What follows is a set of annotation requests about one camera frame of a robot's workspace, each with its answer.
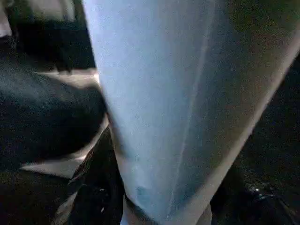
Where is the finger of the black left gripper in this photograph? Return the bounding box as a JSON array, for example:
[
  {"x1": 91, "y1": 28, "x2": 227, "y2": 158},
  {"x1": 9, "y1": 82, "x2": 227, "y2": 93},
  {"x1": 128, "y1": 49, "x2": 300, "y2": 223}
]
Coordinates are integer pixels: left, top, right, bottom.
[{"x1": 0, "y1": 69, "x2": 107, "y2": 166}]

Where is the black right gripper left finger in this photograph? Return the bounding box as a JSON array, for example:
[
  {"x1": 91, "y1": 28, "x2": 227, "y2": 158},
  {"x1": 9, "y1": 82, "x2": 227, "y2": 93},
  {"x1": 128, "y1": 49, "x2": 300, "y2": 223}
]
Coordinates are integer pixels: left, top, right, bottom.
[{"x1": 53, "y1": 126, "x2": 128, "y2": 225}]

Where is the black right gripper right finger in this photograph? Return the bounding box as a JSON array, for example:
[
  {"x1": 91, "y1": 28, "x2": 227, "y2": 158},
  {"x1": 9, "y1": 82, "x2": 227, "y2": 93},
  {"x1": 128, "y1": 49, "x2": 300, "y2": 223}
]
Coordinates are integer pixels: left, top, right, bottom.
[{"x1": 209, "y1": 164, "x2": 300, "y2": 225}]

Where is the white plastic table leg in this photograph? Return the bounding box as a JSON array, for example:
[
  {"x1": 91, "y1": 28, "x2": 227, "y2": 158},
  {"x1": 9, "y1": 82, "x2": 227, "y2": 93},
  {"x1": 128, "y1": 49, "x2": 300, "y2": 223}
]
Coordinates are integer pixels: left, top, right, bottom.
[{"x1": 82, "y1": 0, "x2": 300, "y2": 225}]

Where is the black work mat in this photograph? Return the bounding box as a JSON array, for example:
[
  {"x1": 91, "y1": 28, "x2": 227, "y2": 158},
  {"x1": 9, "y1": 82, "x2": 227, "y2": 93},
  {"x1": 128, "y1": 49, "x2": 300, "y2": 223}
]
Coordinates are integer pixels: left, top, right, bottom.
[{"x1": 0, "y1": 14, "x2": 300, "y2": 225}]

